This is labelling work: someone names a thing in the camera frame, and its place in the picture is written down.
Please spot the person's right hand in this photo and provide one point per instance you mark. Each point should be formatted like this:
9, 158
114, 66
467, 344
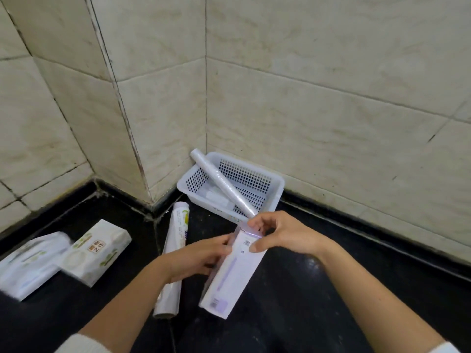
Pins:
294, 233

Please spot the person's left hand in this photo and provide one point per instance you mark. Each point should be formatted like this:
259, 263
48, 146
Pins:
189, 258

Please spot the person's right thumb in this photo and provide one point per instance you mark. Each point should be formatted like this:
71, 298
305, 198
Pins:
262, 244

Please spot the person's left thumb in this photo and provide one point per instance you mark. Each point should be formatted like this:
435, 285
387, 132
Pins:
218, 244

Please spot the long white purple-print box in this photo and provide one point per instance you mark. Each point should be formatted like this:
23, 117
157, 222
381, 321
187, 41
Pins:
231, 283

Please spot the person's right forearm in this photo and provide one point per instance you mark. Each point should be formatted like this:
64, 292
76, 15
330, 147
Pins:
371, 301

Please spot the person's left forearm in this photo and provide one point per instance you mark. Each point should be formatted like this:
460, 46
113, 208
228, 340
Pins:
127, 312

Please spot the white green-print wrap roll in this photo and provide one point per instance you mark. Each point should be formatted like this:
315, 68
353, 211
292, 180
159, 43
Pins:
177, 231

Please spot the small white packet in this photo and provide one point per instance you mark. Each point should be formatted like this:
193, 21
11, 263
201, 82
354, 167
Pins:
217, 197

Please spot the white perforated plastic basket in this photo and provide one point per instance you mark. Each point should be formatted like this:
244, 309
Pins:
266, 187

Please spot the clear plastic wrap roll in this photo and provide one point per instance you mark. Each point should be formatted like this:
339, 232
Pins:
220, 180

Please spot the white tissue pack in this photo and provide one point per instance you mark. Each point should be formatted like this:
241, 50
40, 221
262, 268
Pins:
94, 253
27, 266

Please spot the white left sleeve cuff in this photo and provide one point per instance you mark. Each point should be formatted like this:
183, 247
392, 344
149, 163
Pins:
82, 345

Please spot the white sleeve cuff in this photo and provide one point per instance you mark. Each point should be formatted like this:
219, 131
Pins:
82, 345
446, 348

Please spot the white right sleeve cuff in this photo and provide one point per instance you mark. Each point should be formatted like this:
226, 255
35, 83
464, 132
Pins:
446, 348

